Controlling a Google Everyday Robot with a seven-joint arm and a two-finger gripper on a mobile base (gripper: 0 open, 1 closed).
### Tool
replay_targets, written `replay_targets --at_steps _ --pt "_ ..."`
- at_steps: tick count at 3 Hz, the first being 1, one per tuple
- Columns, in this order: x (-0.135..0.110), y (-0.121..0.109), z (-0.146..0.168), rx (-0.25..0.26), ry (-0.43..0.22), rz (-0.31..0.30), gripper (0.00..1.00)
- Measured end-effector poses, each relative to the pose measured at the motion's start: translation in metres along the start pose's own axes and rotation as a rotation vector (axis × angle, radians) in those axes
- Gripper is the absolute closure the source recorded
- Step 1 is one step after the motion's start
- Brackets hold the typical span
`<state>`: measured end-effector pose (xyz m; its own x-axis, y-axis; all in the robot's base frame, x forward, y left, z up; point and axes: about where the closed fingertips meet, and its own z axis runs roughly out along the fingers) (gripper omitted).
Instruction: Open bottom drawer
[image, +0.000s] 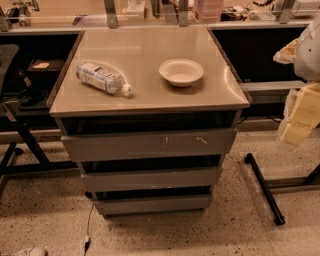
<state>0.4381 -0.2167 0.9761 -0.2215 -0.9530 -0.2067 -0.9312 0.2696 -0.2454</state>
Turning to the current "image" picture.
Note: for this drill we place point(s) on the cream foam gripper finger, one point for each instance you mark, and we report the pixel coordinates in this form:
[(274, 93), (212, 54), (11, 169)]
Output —
[(301, 114)]

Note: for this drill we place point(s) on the grey bottom drawer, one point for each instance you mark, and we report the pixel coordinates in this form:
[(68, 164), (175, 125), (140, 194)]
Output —
[(149, 205)]

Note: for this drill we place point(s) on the grey drawer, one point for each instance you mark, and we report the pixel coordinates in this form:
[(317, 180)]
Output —
[(151, 179), (140, 145), (149, 205)]

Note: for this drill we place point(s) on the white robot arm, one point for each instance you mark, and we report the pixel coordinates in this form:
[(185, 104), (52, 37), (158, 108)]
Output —
[(304, 53)]

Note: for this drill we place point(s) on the grey middle drawer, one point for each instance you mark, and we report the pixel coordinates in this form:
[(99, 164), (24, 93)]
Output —
[(151, 179)]

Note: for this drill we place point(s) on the grey drawer cabinet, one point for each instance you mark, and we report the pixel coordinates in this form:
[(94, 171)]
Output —
[(213, 102)]

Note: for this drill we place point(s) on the grey top drawer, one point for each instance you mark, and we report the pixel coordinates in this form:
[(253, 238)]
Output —
[(140, 145)]

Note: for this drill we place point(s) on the black metal floor bar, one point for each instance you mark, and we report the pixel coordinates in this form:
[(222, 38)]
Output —
[(278, 217)]

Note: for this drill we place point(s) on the white paper bowl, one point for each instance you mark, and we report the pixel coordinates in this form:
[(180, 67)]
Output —
[(181, 72)]

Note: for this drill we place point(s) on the pink storage box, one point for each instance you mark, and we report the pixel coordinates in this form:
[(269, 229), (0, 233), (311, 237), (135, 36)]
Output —
[(208, 11)]

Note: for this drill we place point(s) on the plastic water bottle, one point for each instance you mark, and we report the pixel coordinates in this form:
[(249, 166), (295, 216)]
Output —
[(105, 78)]

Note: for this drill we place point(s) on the black box on shelf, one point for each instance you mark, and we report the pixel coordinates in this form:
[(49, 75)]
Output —
[(44, 69)]

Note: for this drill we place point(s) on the white shoe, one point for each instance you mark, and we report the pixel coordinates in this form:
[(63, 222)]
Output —
[(31, 251)]

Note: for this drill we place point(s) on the black table frame left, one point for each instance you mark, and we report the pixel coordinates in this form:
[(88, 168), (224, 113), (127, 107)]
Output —
[(8, 53)]

